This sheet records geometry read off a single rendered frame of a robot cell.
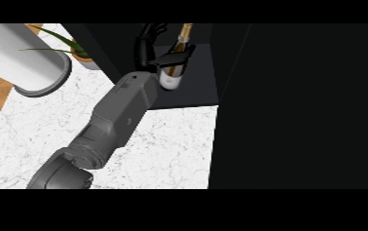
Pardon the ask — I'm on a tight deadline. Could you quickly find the dark grey cabinet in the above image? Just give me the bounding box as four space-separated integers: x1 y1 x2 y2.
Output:
60 22 253 110

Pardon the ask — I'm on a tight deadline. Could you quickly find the green leafy plant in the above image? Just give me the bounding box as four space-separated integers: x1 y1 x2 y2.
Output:
19 24 91 59

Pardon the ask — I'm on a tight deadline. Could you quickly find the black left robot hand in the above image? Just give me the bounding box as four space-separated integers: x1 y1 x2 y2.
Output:
132 22 197 74

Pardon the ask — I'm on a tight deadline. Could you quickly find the white cylinder with grey rim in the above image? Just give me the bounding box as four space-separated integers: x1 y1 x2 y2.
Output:
0 22 73 98

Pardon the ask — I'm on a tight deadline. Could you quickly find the wine bottle with white base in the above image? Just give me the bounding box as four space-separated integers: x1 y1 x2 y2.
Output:
157 22 195 91

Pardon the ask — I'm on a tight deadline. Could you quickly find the grey plant pot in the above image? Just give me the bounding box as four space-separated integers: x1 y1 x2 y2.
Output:
69 38 101 71

